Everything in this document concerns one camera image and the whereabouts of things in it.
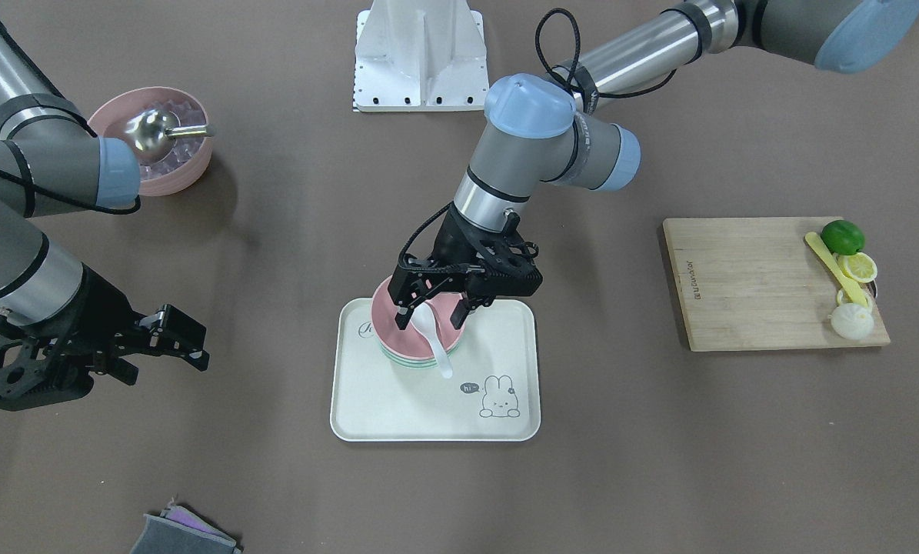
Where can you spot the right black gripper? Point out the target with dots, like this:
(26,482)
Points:
(94,314)

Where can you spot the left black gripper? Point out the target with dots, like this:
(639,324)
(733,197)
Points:
(454,235)

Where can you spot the white plastic spoon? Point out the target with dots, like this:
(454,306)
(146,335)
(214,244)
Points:
(423,320)

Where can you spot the small pink bowl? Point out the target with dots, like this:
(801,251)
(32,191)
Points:
(408,342)

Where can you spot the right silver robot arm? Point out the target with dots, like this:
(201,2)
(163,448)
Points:
(51,162)

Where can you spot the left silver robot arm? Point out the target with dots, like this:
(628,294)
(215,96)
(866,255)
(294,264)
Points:
(542,129)

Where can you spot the green bowl stack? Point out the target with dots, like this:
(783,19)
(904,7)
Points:
(415,364)

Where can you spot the yellow plastic spoon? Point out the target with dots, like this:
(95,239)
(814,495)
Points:
(852,290)

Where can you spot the cream rabbit tray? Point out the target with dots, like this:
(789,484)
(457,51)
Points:
(493,394)

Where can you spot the grey folded cloth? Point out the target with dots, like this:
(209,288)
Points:
(176,529)

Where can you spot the metal ice scoop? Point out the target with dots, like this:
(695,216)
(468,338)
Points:
(152,134)

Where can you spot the bamboo cutting board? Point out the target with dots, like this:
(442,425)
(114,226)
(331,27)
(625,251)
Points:
(752,284)

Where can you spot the green lime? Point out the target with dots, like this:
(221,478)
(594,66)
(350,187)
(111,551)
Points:
(843,237)

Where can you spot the white garlic bulb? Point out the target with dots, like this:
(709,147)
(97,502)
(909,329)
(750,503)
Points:
(852,321)

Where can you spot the lemon slice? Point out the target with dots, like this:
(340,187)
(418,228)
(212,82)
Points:
(859,267)

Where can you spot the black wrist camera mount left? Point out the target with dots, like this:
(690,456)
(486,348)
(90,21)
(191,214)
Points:
(508,263)

